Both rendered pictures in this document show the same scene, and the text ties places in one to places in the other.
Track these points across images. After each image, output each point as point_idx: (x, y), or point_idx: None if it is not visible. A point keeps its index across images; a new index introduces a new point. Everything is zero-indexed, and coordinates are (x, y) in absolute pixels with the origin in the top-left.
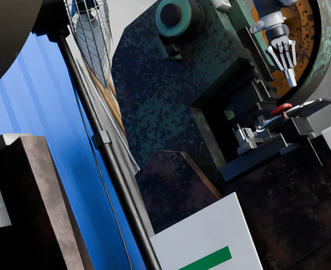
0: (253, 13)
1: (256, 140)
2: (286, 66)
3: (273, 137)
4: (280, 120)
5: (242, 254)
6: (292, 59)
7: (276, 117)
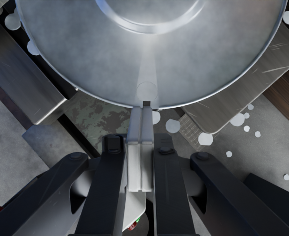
0: None
1: None
2: (154, 161)
3: (18, 107)
4: (92, 18)
5: None
6: (207, 207)
7: (51, 67)
